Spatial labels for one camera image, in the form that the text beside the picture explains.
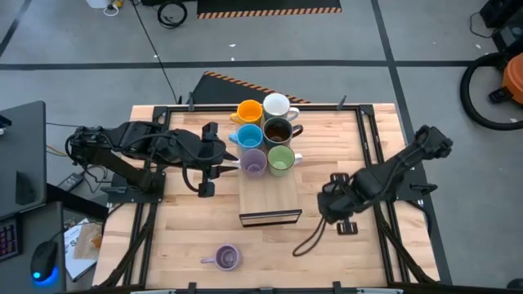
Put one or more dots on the dark grey flat panel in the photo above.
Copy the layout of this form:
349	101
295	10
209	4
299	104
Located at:
20	155

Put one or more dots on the black equipment box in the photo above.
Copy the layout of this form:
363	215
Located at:
502	10

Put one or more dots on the white ceramic mug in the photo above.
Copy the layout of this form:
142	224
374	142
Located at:
277	105

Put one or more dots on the green ceramic mug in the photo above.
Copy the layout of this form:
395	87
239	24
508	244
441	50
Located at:
281	160

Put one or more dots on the black power adapter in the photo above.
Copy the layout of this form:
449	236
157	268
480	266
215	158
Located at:
70	181

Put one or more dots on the yellow ceramic mug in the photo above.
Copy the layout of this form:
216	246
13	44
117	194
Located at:
249	112

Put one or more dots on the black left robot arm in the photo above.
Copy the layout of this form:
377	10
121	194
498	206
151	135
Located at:
106	155

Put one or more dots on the black computer mouse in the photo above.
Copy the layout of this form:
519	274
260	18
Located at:
43	259

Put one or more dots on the angled black hazard stripe mat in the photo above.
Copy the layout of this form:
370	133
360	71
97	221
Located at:
216	90

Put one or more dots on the white floor object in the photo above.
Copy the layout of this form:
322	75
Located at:
98	3

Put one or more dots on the ribbed mauve mug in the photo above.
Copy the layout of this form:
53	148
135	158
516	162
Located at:
226	258

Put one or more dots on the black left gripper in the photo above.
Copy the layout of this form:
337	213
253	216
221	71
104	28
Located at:
204	151

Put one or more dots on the black aluminium table frame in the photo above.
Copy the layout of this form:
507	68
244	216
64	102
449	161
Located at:
204	108

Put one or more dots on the black keyboard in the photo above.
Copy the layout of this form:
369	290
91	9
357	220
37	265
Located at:
8	239

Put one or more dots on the dark speckled mug brown inside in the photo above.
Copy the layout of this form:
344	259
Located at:
278	131

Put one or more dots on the light blue ceramic mug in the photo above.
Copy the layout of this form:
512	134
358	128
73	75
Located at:
249	136

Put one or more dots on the white printed booklet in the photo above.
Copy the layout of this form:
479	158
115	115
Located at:
81	249

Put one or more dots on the black equipment case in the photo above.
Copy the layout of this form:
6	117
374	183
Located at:
510	36

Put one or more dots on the long black hazard stripe mat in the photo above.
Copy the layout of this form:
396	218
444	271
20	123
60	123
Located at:
265	6

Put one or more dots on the dark grey desk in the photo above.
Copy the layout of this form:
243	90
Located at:
16	281

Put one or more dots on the orange vacuum cleaner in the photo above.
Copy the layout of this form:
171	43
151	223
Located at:
464	90
515	77

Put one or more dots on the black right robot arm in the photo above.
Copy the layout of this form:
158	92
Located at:
408	159

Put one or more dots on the smooth lilac mug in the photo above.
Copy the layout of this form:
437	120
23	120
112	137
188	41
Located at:
253	162

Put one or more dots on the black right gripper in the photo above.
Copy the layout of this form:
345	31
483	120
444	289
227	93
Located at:
339	202

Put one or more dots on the wooden board box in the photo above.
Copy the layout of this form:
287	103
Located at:
267	196

